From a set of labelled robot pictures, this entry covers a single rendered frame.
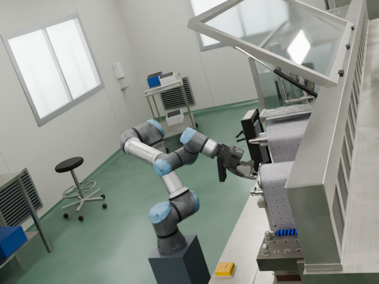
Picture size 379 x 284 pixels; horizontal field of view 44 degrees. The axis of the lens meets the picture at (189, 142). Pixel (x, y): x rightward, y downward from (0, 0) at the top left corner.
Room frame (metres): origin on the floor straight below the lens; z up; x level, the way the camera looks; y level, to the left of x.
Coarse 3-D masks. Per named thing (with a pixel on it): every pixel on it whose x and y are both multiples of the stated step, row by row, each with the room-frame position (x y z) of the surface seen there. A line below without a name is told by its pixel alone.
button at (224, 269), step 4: (220, 264) 1.84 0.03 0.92; (224, 264) 1.83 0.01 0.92; (228, 264) 1.82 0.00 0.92; (232, 264) 1.81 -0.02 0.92; (220, 268) 1.81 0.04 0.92; (224, 268) 1.80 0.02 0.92; (228, 268) 1.79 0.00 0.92; (232, 268) 1.80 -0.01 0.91; (216, 272) 1.79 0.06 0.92; (220, 272) 1.78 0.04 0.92; (224, 272) 1.77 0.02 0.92; (228, 272) 1.77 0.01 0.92
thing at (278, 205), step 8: (272, 200) 1.78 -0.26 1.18; (280, 200) 1.77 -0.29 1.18; (272, 208) 1.79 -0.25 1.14; (280, 208) 1.77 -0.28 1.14; (288, 208) 1.76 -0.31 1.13; (272, 216) 1.79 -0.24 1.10; (280, 216) 1.77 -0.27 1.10; (288, 216) 1.76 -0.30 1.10; (272, 224) 1.79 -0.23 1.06; (280, 224) 1.78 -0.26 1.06; (288, 224) 1.76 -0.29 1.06
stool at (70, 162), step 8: (72, 160) 5.29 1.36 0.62; (80, 160) 5.19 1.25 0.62; (56, 168) 5.15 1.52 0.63; (64, 168) 5.09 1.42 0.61; (72, 168) 5.08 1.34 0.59; (72, 176) 5.23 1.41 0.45; (64, 192) 5.28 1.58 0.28; (72, 192) 5.22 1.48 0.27; (80, 192) 5.22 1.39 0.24; (96, 192) 5.36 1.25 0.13; (80, 200) 5.48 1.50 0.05; (88, 200) 5.19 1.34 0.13; (96, 200) 5.14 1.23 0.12; (64, 208) 5.19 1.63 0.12; (80, 208) 5.03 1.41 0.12; (64, 216) 5.18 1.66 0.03; (80, 216) 4.97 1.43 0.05
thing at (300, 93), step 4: (308, 80) 2.38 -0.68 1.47; (292, 84) 2.43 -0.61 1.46; (304, 84) 2.38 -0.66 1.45; (308, 84) 2.39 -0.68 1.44; (312, 84) 2.40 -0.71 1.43; (296, 88) 2.42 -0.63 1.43; (300, 88) 2.40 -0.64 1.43; (312, 88) 2.41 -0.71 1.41; (296, 92) 2.45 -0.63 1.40; (300, 92) 2.41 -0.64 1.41; (304, 92) 2.40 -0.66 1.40; (300, 96) 2.43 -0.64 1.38; (304, 100) 2.42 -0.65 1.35; (308, 100) 2.41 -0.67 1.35; (312, 100) 2.43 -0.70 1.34
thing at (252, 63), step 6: (348, 6) 3.62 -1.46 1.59; (342, 18) 3.13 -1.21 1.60; (252, 60) 2.80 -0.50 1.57; (252, 66) 2.80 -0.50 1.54; (252, 72) 2.81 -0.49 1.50; (258, 78) 2.81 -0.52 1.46; (258, 84) 2.80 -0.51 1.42; (258, 90) 2.80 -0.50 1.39; (258, 96) 2.81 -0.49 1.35; (264, 102) 2.80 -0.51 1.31; (264, 108) 2.80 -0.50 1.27
